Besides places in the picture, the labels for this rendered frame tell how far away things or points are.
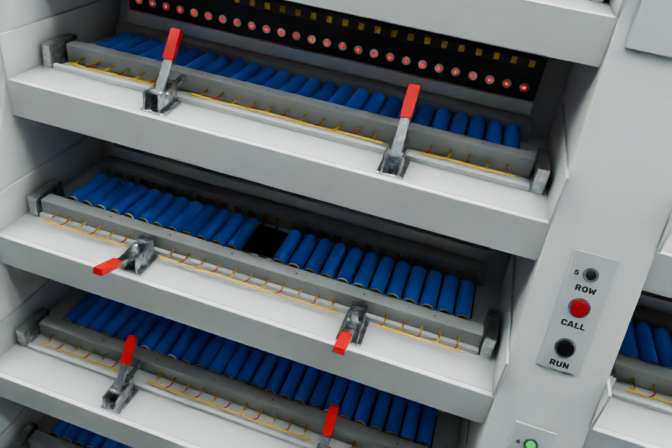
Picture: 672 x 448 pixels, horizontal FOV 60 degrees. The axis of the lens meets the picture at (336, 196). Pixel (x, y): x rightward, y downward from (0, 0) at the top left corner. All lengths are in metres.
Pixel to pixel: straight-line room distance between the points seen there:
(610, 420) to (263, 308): 0.38
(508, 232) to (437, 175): 0.09
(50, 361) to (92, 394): 0.08
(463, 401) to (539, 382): 0.08
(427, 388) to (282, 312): 0.18
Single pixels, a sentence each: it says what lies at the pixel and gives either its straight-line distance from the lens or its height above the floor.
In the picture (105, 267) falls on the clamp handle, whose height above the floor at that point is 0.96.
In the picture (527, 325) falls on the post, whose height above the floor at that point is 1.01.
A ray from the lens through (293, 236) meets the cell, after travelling 0.74.
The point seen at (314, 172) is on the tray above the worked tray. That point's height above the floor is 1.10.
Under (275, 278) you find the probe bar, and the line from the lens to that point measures 0.69.
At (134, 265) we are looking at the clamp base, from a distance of 0.73.
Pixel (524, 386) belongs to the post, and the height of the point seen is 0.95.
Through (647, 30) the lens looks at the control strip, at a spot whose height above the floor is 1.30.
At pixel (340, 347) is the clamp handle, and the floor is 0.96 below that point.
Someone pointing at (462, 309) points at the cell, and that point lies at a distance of 0.69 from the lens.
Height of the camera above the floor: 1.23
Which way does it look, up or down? 14 degrees down
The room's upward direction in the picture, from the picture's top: 13 degrees clockwise
